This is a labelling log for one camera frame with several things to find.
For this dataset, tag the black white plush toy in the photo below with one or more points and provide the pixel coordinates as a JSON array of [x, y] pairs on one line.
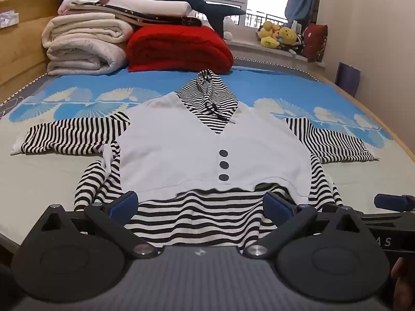
[[297, 46]]

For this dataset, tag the yellow plush duck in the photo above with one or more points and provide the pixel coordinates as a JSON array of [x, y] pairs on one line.
[[269, 35]]

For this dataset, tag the purple bag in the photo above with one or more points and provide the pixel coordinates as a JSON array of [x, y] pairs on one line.
[[347, 77]]

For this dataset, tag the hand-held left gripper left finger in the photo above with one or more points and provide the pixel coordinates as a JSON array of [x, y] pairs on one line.
[[124, 205]]

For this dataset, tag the black white striped hooded top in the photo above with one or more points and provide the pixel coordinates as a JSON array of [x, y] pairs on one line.
[[168, 142]]

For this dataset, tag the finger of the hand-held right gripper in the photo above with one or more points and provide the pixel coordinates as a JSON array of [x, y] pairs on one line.
[[390, 202]]

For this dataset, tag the blue white patterned bed sheet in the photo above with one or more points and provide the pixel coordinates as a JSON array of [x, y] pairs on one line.
[[48, 175]]

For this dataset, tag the red folded blanket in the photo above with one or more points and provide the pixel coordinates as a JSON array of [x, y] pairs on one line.
[[175, 48]]

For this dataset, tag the white folded blanket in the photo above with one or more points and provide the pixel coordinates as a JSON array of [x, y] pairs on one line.
[[146, 5]]

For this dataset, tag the cream folded quilt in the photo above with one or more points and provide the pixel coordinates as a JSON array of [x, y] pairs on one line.
[[84, 39]]

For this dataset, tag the person's right hand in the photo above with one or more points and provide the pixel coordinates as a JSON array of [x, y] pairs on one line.
[[398, 275]]

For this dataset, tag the dark patterned folded mat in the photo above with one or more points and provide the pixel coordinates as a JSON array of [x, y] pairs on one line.
[[191, 22]]

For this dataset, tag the wooden headboard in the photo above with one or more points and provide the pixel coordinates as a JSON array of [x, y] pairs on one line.
[[22, 58]]

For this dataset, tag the tissue box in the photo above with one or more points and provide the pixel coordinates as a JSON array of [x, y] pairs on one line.
[[9, 18]]

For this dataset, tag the yellow plush bear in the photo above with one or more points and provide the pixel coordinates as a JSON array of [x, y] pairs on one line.
[[288, 35]]

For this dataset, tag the grey mattress pad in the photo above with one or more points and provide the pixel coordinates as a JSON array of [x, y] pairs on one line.
[[278, 66]]

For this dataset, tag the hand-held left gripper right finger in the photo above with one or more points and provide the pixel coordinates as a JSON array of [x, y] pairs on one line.
[[277, 208]]

